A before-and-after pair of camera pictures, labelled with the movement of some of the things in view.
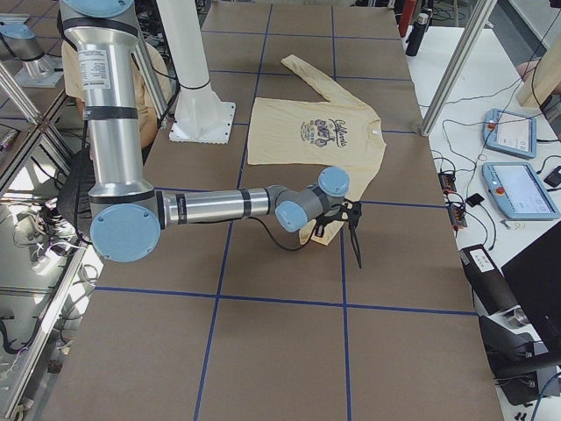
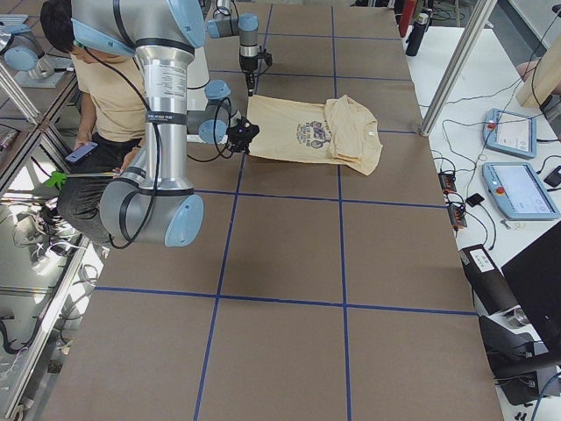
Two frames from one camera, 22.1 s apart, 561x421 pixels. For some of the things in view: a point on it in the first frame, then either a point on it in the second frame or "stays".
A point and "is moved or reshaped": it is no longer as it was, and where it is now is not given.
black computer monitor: x=535 y=280 stays
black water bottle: x=415 y=37 stays
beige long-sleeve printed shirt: x=340 y=132 is moved or reshaped
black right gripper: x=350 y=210 to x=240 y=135
